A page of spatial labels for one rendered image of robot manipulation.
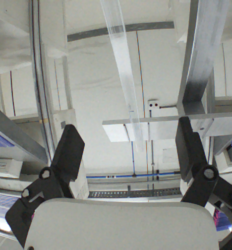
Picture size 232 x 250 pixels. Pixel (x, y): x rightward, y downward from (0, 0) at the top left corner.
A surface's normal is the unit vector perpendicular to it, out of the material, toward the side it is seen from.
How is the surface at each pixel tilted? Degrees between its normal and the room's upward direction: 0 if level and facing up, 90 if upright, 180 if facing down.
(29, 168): 90
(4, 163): 134
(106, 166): 90
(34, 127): 90
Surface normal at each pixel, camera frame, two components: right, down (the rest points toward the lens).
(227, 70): -0.11, 0.20
